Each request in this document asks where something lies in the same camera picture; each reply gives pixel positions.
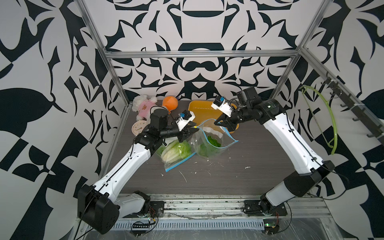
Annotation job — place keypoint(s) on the orange plush toy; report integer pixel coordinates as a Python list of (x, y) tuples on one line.
[(170, 103)]

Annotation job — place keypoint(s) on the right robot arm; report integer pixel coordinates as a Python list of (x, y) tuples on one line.
[(310, 168)]

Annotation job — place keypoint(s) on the black wall hook rail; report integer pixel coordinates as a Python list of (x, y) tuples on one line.
[(350, 102)]

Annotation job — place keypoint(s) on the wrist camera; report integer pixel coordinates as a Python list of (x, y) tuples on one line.
[(184, 118), (222, 104)]

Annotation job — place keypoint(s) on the clear zipper bag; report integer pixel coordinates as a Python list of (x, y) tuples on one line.
[(208, 128), (169, 167)]

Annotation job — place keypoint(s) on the left black electronics board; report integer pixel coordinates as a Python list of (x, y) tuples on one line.
[(139, 228)]

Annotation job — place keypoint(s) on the white plush toy pink shirt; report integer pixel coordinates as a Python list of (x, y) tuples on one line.
[(142, 105)]

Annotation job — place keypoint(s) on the chinese cabbage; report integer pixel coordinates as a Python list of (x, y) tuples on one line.
[(209, 149), (176, 151)]

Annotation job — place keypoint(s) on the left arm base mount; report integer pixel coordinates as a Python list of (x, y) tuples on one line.
[(153, 209)]

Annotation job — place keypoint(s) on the small round beige clock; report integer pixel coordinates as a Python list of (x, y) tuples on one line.
[(138, 127)]

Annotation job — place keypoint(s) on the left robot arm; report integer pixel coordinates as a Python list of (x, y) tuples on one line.
[(98, 204)]

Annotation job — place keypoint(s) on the right green led board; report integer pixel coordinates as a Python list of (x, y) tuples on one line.
[(271, 227)]

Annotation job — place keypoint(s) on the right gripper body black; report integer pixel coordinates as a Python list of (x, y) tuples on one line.
[(229, 119)]

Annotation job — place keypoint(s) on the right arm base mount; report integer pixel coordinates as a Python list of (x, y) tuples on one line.
[(262, 208)]

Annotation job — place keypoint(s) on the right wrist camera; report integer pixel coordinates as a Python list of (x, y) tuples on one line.
[(222, 104)]

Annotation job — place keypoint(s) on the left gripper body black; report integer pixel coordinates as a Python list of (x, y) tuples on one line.
[(182, 133)]

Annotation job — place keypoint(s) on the yellow plastic tray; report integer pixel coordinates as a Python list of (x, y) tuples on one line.
[(203, 111)]

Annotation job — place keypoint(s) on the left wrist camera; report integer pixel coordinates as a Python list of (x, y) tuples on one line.
[(184, 118)]

